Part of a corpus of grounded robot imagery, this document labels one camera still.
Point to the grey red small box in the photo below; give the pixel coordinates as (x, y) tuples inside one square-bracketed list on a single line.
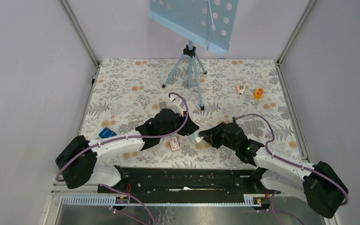
[(162, 105)]

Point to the blue small box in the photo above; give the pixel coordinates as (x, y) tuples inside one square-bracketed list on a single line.
[(106, 133)]

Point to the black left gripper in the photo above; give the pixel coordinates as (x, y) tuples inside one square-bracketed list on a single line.
[(191, 127)]

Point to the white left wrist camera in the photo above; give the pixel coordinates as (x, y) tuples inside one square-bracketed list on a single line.
[(177, 105)]

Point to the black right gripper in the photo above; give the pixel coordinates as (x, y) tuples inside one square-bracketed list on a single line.
[(211, 135)]

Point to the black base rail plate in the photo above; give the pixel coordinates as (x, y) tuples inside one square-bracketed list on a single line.
[(186, 185)]

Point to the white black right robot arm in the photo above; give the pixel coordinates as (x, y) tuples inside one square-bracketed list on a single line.
[(317, 185)]

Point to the pink mini stapler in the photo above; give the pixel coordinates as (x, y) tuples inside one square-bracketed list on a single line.
[(240, 89)]

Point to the blue music stand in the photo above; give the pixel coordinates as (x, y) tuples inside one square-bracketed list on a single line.
[(205, 23)]

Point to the yellow red small toy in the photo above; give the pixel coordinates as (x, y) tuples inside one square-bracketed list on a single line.
[(258, 94)]

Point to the grey cable duct strip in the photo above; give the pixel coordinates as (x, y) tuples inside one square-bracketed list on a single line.
[(120, 200)]

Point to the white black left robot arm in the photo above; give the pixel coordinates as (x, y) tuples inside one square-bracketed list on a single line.
[(79, 162)]

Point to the red white staple box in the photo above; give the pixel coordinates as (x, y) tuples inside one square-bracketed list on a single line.
[(174, 143)]

